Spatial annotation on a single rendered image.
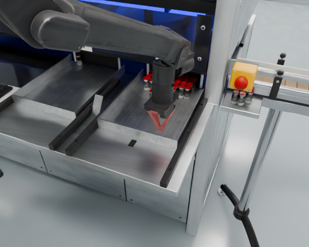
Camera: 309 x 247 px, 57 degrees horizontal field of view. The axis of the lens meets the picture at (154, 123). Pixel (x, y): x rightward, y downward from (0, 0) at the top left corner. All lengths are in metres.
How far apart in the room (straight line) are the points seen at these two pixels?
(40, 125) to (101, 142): 0.22
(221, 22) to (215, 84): 0.20
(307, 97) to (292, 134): 1.36
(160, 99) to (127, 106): 0.27
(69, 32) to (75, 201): 1.54
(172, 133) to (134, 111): 0.16
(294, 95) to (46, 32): 0.88
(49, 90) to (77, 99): 0.13
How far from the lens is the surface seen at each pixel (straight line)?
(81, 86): 1.11
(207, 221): 1.73
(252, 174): 1.40
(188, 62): 0.76
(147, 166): 0.77
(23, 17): 0.34
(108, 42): 0.47
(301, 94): 1.08
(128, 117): 0.92
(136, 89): 1.06
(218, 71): 0.94
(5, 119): 1.04
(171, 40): 0.61
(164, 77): 0.70
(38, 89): 1.14
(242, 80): 0.90
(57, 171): 1.82
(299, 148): 2.32
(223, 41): 0.89
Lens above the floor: 1.45
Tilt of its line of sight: 40 degrees down
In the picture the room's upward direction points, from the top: straight up
